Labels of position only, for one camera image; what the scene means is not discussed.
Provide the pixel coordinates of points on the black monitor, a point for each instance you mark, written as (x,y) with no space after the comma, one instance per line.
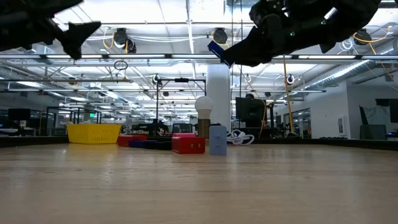
(250,112)

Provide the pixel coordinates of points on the red wall charger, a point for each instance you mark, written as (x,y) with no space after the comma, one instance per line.
(186,146)
(130,140)

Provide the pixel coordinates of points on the light blue charger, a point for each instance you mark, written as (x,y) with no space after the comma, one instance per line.
(217,140)

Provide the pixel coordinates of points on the black background rig frame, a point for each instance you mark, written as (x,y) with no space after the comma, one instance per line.
(182,80)

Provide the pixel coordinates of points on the white pillar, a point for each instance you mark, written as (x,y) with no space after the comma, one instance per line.
(218,93)

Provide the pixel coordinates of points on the yellow plastic bin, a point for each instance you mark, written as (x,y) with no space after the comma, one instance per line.
(93,133)

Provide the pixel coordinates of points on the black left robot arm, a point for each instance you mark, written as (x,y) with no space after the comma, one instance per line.
(9,25)

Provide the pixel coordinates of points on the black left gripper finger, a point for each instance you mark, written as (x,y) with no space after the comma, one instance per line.
(84,28)

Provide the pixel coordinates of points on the black aluminium table frame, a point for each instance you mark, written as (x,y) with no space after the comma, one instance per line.
(342,143)

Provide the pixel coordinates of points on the white light bulb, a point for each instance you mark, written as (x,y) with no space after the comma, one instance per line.
(204,107)

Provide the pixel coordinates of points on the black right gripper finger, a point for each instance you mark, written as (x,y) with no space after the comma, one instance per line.
(252,53)

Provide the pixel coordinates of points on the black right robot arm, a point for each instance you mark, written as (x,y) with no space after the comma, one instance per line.
(360,15)

